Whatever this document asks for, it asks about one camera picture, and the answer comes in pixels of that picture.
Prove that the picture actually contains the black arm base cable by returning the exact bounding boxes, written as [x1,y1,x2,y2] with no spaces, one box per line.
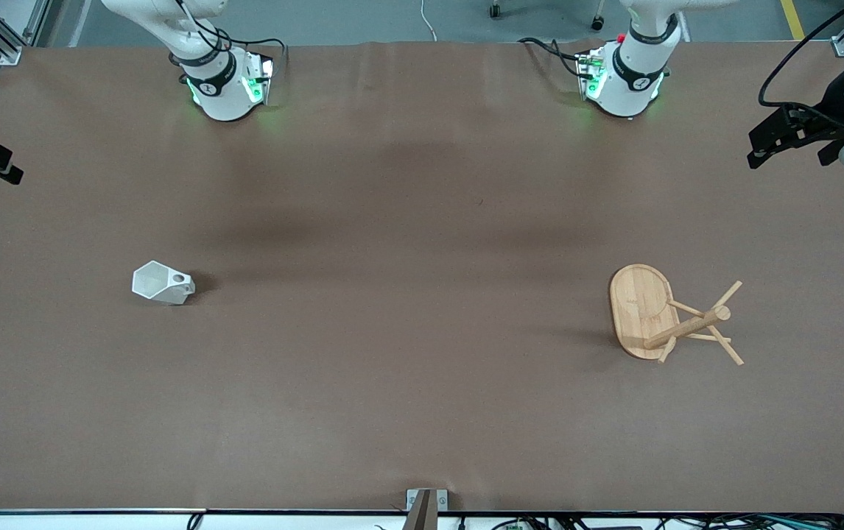
[167,0,288,68]
[517,36,586,79]

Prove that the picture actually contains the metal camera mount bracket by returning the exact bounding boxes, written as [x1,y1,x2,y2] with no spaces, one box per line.
[406,488,449,530]

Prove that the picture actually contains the brown table cover sheet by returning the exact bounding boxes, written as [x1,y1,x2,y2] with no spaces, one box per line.
[0,40,844,513]

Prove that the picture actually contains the wooden cup rack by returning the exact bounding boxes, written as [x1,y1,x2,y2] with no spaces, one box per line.
[608,264,745,367]

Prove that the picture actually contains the black right arm base cable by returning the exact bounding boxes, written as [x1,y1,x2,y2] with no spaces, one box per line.
[167,0,288,68]

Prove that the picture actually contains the white faceted cup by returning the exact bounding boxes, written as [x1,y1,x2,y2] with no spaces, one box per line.
[132,261,196,305]

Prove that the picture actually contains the black left arm base cable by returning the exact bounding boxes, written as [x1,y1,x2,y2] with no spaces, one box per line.
[517,36,586,79]

